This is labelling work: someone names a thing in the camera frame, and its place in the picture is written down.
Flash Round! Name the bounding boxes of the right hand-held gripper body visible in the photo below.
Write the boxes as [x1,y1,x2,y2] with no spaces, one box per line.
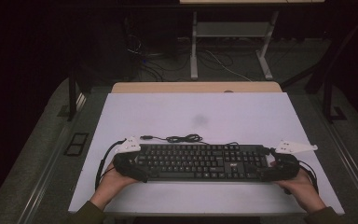
[269,139,319,182]

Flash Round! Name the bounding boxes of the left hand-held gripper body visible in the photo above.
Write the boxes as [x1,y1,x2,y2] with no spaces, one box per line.
[113,135,142,175]

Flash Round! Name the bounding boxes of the black computer keyboard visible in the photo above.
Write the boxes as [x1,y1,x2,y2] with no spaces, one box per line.
[134,143,273,184]

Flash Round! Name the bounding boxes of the person's left hand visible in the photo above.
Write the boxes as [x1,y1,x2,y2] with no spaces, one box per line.
[101,165,139,200]

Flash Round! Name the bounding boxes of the person's right hand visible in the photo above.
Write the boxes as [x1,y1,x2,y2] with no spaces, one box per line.
[275,169,323,209]

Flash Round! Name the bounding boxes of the white table board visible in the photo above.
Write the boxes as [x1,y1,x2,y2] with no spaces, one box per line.
[68,91,345,217]

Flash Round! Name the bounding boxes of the black metal stand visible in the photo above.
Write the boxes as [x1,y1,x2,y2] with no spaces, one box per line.
[66,70,90,122]
[321,74,348,123]

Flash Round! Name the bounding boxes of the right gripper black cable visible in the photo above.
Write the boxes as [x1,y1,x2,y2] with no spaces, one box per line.
[283,160,320,196]

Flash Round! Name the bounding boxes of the black keyboard cable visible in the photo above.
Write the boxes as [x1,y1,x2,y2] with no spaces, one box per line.
[139,133,241,147]

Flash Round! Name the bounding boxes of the black floor cables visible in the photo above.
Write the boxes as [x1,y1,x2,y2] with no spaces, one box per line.
[125,32,191,82]

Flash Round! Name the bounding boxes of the white floor cable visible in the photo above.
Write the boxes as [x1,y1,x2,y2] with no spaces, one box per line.
[204,49,254,83]

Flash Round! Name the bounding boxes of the white metal desk frame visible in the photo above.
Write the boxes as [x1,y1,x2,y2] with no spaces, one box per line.
[189,11,280,81]

